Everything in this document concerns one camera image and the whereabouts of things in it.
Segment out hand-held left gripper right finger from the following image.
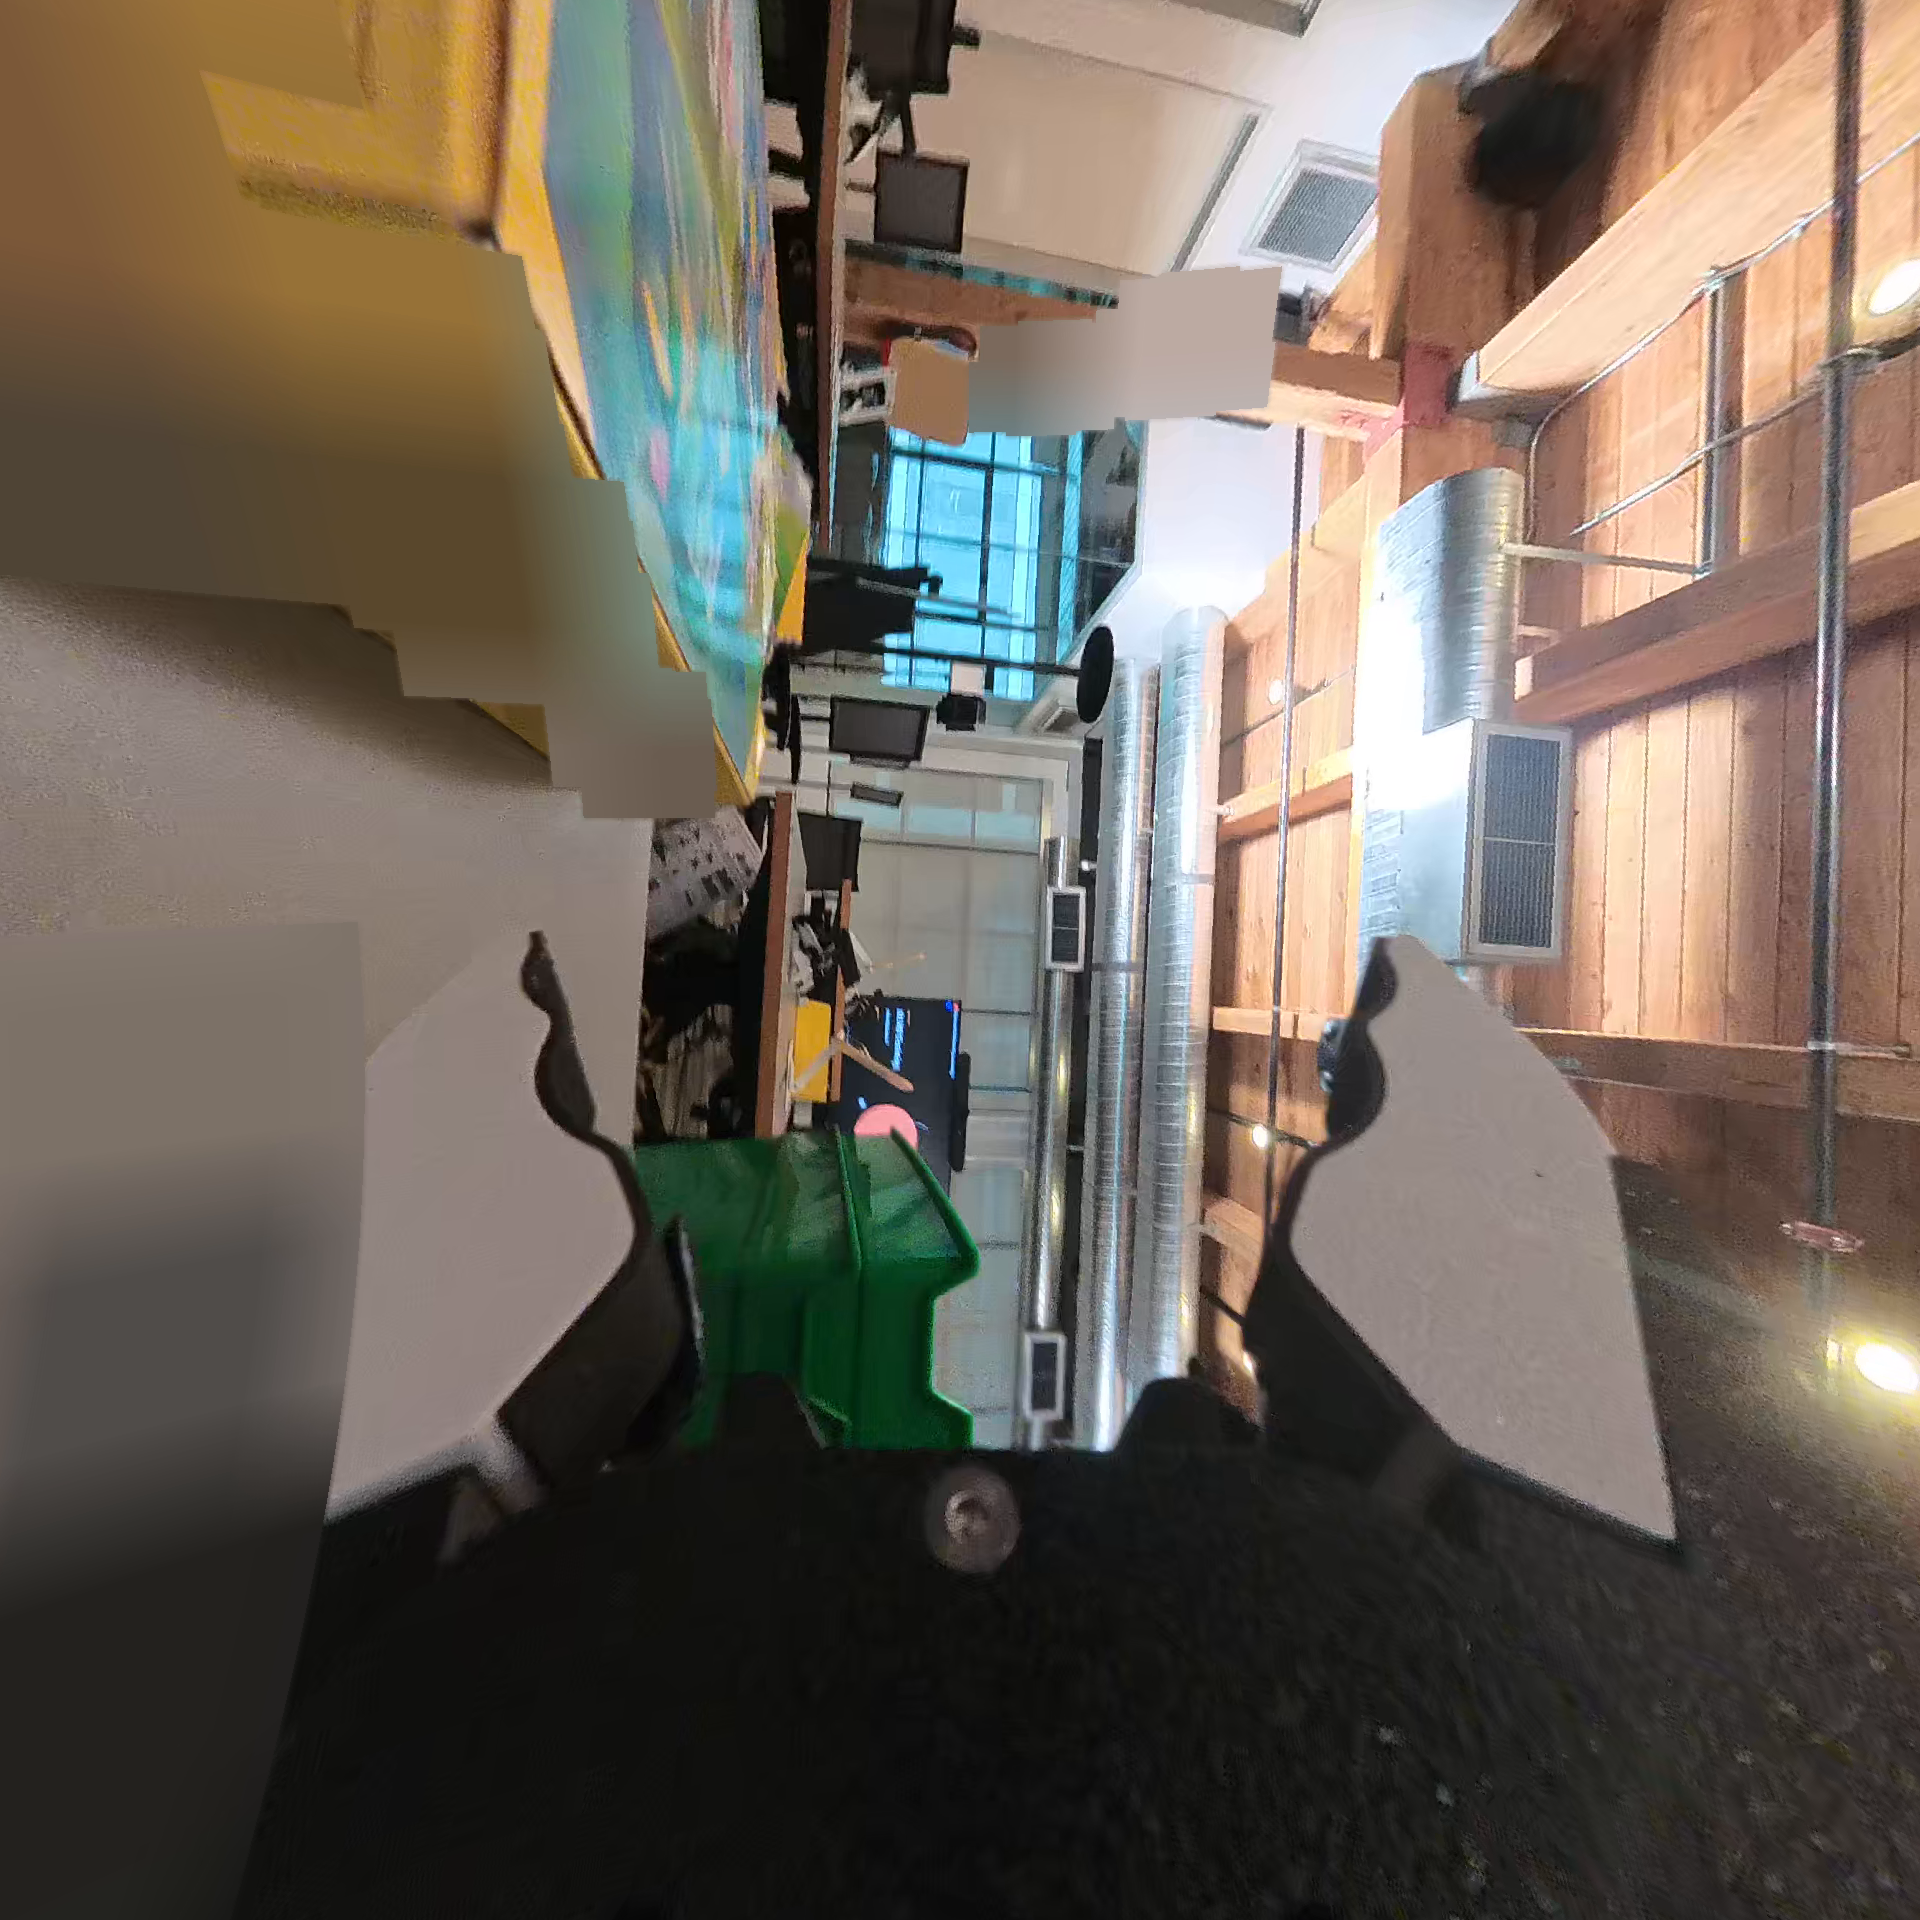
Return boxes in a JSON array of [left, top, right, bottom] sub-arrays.
[[1244, 934, 1681, 1548]]

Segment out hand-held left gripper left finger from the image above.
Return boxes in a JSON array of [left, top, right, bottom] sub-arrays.
[[326, 930, 708, 1566]]

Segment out colourful lego set box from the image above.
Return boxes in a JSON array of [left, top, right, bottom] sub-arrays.
[[202, 0, 821, 812]]

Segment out green plastic bin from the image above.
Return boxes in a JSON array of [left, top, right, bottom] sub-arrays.
[[636, 1127, 982, 1452]]

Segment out dark lit screen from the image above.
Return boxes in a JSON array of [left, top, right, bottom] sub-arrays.
[[835, 996, 967, 1175]]

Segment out metal conduit pipe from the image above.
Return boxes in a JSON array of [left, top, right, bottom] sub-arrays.
[[1804, 0, 1873, 1309]]

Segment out white vent grille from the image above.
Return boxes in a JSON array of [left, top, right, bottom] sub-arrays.
[[1243, 140, 1384, 275]]

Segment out small black monitor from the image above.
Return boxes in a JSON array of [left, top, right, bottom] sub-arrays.
[[873, 150, 972, 258]]

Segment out narrow round silver duct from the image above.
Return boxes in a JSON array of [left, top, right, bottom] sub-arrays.
[[1077, 660, 1160, 1450]]

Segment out wide round silver duct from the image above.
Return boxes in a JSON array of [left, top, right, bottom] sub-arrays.
[[1128, 604, 1229, 1390]]

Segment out rectangular silver duct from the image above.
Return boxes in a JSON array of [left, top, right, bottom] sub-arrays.
[[1354, 465, 1578, 965]]

